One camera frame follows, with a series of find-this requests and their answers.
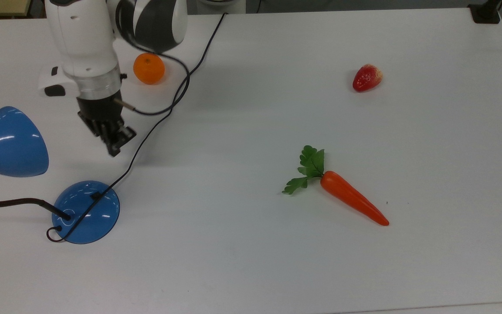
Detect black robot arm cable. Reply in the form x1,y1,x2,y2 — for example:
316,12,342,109
113,4,191,116

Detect orange fruit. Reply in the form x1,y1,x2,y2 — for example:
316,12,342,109
133,53,166,85

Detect black lamp power cable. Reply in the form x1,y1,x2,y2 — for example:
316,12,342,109
46,13,229,243

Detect black table clamp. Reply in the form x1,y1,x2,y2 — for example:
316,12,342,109
468,0,502,24

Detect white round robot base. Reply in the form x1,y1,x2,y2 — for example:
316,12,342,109
197,0,247,14

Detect orange toy carrot green leaves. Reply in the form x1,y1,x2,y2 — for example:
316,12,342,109
282,145,390,227

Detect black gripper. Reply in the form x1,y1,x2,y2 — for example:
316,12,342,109
76,89,137,157

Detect red toy strawberry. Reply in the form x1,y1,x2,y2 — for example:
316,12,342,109
352,64,383,92

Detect blue desk lamp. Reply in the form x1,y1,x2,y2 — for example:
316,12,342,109
0,106,121,245

